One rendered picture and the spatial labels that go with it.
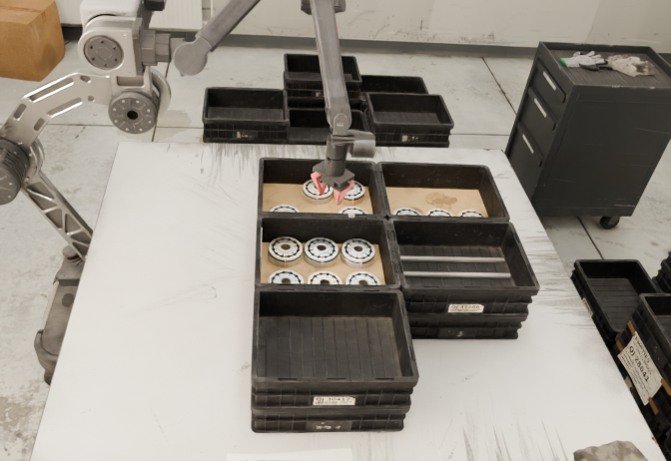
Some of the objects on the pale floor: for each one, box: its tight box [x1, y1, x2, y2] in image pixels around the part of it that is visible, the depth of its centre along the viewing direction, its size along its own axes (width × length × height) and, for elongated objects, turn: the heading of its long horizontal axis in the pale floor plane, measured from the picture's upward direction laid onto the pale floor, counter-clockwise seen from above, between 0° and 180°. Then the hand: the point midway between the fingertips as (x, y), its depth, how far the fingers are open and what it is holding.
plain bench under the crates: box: [29, 142, 666, 461], centre depth 227 cm, size 160×160×70 cm
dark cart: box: [504, 41, 671, 230], centre depth 335 cm, size 60×45×90 cm
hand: (330, 197), depth 181 cm, fingers open, 6 cm apart
